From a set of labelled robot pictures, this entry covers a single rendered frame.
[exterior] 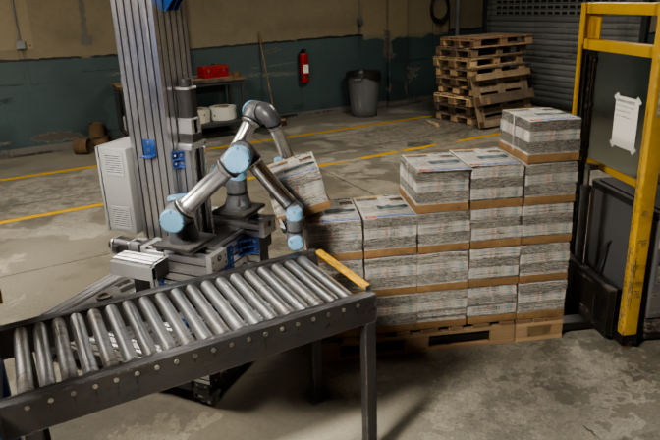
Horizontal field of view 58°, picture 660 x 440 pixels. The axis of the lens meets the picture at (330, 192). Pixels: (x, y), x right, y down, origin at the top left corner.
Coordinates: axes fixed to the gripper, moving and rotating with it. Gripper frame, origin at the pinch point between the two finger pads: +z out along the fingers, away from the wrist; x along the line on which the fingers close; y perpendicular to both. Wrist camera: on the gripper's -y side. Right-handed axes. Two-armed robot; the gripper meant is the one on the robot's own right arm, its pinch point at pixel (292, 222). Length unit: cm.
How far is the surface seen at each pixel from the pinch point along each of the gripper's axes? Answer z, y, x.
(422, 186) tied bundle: -6, -2, -70
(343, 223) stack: -6.3, -7.4, -24.9
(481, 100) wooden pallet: 549, -123, -299
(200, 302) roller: -74, 9, 41
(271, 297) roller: -76, 1, 14
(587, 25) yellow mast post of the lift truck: 48, 39, -200
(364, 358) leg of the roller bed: -83, -35, -13
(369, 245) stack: -5.9, -24.1, -34.7
